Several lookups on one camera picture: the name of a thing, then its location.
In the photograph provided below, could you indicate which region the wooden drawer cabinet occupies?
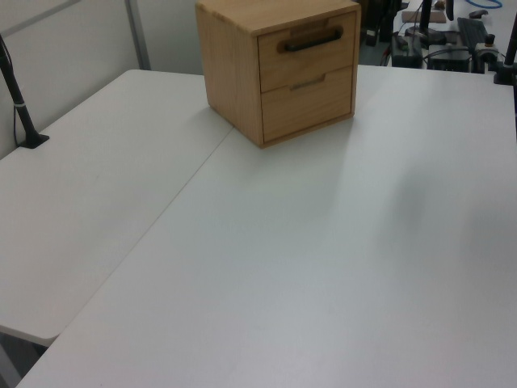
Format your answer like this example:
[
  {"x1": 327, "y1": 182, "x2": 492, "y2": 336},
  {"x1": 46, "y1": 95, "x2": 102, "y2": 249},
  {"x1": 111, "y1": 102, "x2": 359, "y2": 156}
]
[{"x1": 195, "y1": 0, "x2": 361, "y2": 150}]

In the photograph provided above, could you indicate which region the black electronics box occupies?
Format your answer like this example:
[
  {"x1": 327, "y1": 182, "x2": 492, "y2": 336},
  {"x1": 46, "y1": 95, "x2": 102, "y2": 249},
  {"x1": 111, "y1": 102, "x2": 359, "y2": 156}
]
[{"x1": 390, "y1": 35, "x2": 422, "y2": 67}]

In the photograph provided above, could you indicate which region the black monitor stand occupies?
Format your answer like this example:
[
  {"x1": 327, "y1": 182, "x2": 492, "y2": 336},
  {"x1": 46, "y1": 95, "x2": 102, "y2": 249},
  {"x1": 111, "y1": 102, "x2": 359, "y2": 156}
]
[{"x1": 406, "y1": 0, "x2": 448, "y2": 46}]

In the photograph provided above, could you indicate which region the black computer keyboard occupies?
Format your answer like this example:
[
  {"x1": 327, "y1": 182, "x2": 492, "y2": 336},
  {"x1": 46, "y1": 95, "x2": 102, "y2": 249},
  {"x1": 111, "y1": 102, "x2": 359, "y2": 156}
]
[{"x1": 457, "y1": 17, "x2": 488, "y2": 48}]

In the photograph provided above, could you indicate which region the black clamp stand pole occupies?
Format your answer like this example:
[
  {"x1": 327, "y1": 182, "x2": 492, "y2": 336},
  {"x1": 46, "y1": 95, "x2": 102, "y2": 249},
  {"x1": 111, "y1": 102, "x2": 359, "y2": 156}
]
[{"x1": 491, "y1": 0, "x2": 517, "y2": 86}]

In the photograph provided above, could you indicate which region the wooden drawer without handle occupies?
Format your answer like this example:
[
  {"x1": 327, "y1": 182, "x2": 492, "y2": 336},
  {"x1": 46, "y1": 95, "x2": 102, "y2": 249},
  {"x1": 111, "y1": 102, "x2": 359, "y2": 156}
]
[{"x1": 260, "y1": 65, "x2": 355, "y2": 145}]

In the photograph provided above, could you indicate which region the wooden drawer with black handle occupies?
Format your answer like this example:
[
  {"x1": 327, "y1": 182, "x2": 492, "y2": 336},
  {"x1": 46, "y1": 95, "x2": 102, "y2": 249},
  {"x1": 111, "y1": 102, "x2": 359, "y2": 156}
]
[{"x1": 257, "y1": 11, "x2": 358, "y2": 93}]

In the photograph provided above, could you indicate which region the black drawer handle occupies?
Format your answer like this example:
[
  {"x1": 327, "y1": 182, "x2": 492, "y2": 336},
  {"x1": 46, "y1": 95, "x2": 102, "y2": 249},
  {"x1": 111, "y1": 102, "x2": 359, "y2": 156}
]
[{"x1": 284, "y1": 26, "x2": 344, "y2": 53}]

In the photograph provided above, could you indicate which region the black camera stand pole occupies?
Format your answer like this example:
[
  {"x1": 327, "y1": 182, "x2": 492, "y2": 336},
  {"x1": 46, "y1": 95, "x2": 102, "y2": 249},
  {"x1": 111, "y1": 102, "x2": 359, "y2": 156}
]
[{"x1": 0, "y1": 34, "x2": 51, "y2": 149}]

